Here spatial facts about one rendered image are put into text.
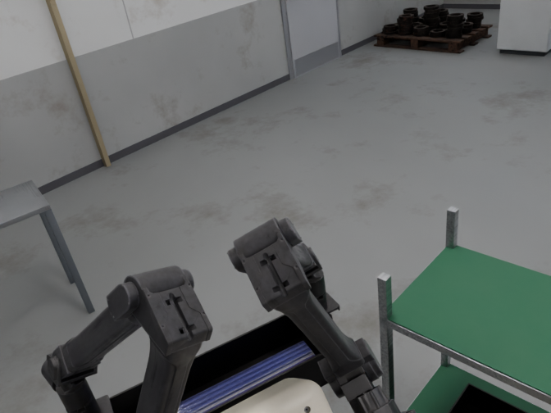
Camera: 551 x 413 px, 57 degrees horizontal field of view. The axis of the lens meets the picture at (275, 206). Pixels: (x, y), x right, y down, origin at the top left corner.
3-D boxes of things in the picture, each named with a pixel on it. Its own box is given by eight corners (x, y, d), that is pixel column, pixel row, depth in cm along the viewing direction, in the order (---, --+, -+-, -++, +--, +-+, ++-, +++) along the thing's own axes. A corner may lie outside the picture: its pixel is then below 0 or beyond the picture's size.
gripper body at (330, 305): (292, 313, 127) (289, 291, 123) (326, 297, 130) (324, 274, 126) (306, 329, 122) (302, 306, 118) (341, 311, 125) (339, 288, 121)
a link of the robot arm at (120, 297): (134, 312, 68) (199, 293, 76) (120, 274, 70) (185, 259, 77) (47, 386, 97) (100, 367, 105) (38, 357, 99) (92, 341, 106)
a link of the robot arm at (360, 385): (352, 410, 95) (377, 396, 95) (325, 360, 99) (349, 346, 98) (356, 403, 104) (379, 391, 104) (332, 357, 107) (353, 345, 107)
